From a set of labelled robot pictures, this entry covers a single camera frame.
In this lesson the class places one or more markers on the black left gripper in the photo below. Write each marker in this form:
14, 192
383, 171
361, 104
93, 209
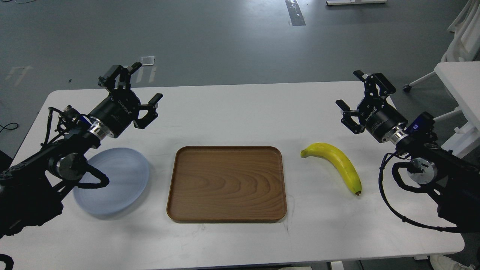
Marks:
118, 111

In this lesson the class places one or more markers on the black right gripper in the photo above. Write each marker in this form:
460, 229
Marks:
374, 113

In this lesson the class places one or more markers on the light blue plate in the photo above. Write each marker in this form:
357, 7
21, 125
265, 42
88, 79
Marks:
128, 173

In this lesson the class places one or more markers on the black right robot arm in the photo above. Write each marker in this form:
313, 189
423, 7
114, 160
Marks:
424, 167

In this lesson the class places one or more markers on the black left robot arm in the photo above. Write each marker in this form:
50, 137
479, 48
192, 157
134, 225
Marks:
32, 191

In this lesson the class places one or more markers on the yellow banana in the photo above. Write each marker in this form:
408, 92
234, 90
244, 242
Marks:
339, 160

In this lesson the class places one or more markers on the white side table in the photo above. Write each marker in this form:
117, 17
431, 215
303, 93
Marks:
462, 80

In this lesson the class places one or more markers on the brown wooden tray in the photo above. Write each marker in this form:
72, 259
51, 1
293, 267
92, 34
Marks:
227, 184

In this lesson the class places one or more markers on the white floor base plate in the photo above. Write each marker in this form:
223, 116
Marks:
354, 2

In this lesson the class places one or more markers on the white chair frame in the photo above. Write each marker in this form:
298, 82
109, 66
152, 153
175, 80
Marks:
465, 45

